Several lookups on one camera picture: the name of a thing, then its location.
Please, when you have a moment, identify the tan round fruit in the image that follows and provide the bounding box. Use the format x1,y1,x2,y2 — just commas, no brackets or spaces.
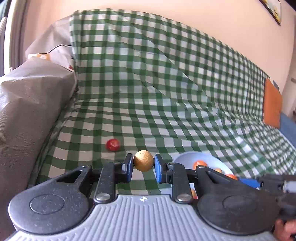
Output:
133,150,154,172

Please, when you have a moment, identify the red fruit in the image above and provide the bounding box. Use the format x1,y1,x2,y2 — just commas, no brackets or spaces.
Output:
106,138,121,152
191,188,198,199

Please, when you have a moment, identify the person's right hand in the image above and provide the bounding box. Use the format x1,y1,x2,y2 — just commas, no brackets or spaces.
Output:
273,219,296,241

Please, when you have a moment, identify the light blue plate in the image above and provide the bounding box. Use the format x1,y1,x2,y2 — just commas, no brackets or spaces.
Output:
173,151,236,178

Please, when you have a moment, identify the blue cushion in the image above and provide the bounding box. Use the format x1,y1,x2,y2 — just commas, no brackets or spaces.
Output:
280,113,296,147

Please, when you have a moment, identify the orange cushion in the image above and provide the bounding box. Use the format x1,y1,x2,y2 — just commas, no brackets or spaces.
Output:
263,78,282,128

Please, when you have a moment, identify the green white checkered cloth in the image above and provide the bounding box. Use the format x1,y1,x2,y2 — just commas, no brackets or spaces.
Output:
29,9,295,185

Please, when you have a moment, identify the white patterned pillow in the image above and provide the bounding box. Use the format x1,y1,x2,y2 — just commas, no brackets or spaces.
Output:
25,16,74,71

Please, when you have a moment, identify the grey curtain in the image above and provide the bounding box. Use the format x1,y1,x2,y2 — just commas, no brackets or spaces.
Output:
1,0,28,76

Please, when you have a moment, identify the framed wall picture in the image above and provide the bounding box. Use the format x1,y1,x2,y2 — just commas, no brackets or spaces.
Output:
259,0,281,26

